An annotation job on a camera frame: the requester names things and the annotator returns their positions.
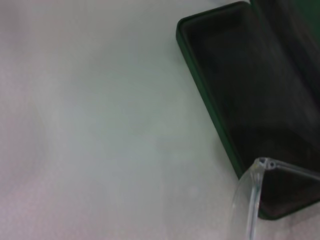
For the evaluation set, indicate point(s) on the clear white glasses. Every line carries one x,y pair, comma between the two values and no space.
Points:
253,200

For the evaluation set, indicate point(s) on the green glasses case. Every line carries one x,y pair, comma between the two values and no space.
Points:
237,87

